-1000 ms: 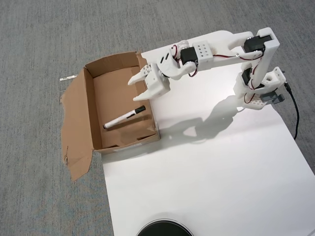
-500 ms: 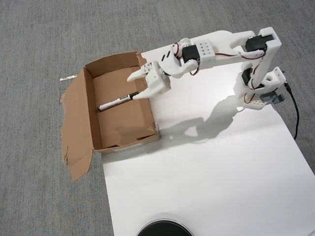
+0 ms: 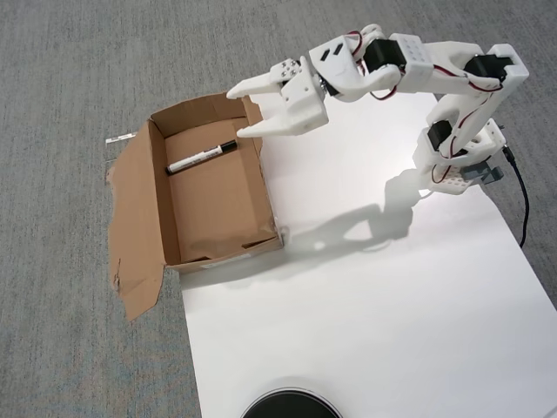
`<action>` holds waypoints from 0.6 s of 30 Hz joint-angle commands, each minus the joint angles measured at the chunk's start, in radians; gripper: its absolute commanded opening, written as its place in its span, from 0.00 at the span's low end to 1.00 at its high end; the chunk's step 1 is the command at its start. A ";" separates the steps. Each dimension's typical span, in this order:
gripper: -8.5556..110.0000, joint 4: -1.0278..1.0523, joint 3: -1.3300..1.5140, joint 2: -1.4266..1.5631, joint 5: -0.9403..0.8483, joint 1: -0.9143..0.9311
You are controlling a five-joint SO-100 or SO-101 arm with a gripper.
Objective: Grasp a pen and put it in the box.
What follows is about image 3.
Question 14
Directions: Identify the grey table clamp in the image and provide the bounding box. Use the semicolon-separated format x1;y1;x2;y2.
461;161;507;186

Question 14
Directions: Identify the black round object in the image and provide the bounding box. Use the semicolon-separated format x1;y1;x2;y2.
239;376;345;418

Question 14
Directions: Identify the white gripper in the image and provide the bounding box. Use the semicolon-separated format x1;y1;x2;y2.
225;57;331;140

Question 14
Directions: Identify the white marker pen black cap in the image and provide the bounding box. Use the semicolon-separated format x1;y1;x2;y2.
164;140;239;177

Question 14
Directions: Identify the black power cable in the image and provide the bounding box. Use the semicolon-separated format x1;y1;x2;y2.
502;146;531;249

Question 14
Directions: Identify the open brown cardboard box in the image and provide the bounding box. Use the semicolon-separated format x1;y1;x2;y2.
104;89;285;322

